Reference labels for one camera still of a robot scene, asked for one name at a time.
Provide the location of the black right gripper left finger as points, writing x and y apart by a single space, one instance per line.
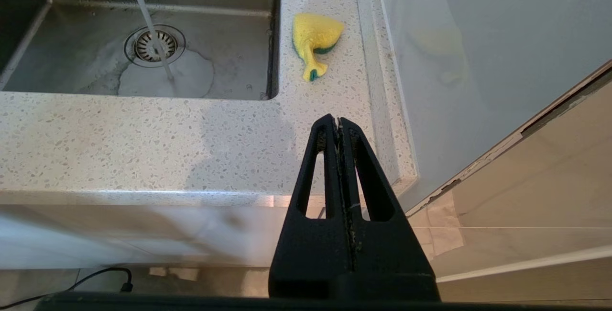
311 253

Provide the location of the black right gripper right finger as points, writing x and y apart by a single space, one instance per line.
387 253

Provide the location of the yellow green sponge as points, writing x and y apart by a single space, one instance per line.
313 38

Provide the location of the stainless steel sink basin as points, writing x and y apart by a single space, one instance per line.
95 62

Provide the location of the round metal drain strainer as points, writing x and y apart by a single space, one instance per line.
154 46

